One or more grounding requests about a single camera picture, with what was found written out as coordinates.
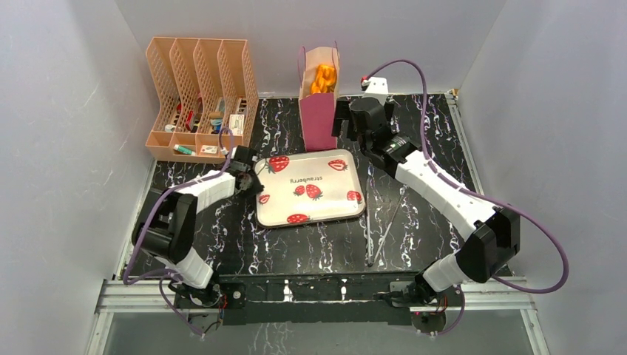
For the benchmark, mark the green white tube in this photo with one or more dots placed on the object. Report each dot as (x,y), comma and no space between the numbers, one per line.
(183,150)

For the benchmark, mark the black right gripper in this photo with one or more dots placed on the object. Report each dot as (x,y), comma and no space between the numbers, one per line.
(344,120)

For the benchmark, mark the strawberry print metal tray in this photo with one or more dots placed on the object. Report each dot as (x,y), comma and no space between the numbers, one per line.
(308,188)

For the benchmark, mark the pink paper gift bag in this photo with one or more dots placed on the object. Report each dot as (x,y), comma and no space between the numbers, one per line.
(316,111)

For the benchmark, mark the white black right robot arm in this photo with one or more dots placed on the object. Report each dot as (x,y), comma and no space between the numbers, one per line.
(491,233)

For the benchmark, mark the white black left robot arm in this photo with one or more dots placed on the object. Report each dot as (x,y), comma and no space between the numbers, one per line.
(165,228)

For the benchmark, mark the peach plastic file organizer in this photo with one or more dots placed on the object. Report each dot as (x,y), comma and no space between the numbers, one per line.
(199,83)

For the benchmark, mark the white medicine box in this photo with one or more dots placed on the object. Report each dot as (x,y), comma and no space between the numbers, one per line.
(236,124)

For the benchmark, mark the orange braided fake bread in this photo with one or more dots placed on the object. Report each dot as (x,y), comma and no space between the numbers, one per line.
(325,79)

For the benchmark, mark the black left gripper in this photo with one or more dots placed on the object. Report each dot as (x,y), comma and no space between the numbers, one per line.
(258,188)

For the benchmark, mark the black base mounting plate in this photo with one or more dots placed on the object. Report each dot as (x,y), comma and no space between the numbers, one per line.
(313,299)

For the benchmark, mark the small white card box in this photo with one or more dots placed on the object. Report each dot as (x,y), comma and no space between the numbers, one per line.
(208,150)

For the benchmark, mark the aluminium frame rail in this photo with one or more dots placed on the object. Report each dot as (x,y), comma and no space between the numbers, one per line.
(145,297)

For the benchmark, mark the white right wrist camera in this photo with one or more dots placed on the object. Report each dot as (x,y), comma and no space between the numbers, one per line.
(375,87)

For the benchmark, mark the silver metal tongs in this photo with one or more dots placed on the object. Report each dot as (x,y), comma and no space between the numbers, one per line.
(384,197)

